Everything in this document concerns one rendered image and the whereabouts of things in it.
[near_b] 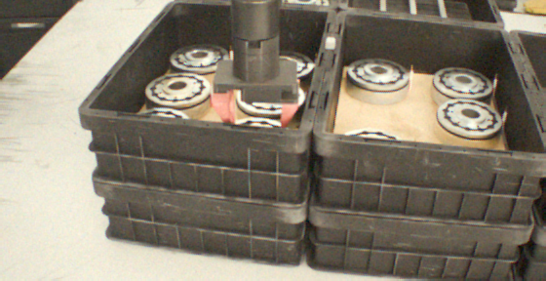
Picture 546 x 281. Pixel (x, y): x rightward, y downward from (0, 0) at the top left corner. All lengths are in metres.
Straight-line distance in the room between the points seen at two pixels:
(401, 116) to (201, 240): 0.36
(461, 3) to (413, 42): 0.42
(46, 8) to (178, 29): 1.39
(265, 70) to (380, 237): 0.26
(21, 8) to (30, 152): 1.41
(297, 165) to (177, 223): 0.20
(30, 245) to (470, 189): 0.64
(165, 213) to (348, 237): 0.25
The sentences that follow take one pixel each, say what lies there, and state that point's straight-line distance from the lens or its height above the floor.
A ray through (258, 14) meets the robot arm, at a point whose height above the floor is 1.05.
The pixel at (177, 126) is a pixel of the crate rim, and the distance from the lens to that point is 0.72.
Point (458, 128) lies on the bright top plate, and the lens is 0.87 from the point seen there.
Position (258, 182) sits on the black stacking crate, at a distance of 0.76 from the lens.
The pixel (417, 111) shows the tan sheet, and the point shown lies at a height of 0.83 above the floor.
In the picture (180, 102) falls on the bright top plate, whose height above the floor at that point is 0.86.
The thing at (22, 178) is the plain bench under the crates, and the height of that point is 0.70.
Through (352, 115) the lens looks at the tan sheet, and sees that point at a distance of 0.93.
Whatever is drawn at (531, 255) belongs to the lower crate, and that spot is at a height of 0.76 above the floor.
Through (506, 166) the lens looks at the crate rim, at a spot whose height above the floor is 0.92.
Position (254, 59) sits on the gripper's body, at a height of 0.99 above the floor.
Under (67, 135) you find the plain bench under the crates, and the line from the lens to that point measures 1.17.
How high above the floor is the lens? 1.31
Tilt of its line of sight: 33 degrees down
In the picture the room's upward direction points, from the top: straight up
